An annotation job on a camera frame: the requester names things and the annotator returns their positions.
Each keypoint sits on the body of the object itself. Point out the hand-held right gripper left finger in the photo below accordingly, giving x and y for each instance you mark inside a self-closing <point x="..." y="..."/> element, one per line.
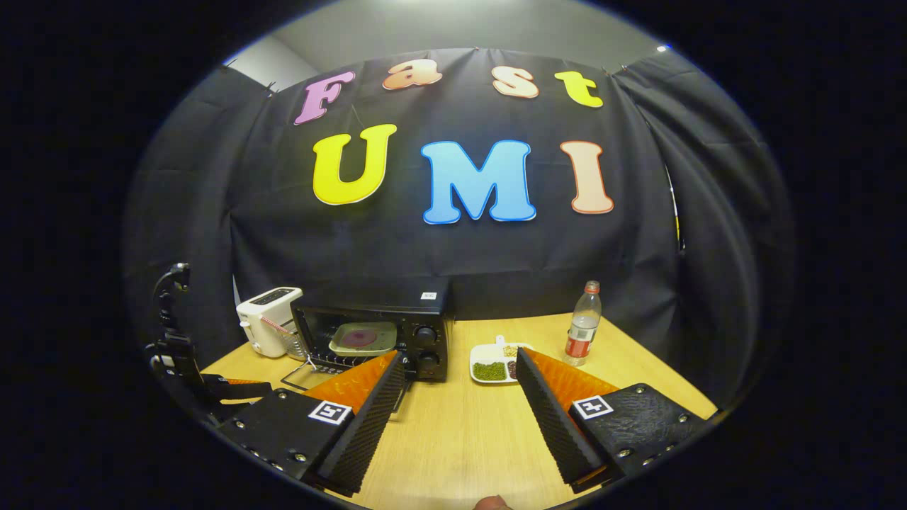
<point x="368" y="432"/>

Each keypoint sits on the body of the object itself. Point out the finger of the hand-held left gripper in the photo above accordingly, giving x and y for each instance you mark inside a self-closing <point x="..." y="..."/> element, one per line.
<point x="244" y="389"/>

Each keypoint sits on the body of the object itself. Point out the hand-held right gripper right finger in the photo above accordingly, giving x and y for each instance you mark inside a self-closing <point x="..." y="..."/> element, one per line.
<point x="553" y="432"/>

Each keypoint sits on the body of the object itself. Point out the cream plate with cherry print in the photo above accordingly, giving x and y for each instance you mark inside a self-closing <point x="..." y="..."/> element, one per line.
<point x="379" y="341"/>

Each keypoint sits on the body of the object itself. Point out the pink ham slice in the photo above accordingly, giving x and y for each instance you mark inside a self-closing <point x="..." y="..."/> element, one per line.
<point x="361" y="338"/>

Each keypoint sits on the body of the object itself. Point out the black electric oven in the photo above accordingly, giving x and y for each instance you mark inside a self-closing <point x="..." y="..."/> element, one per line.
<point x="425" y="333"/>

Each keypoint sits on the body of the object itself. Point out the white toaster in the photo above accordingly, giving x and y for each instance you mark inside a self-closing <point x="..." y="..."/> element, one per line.
<point x="266" y="319"/>

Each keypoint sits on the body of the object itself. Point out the white divided dish with beans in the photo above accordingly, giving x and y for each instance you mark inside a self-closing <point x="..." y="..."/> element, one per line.
<point x="489" y="368"/>

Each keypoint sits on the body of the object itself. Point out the clear plastic bottle red label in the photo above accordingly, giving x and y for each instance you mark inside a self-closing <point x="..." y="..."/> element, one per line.
<point x="582" y="333"/>

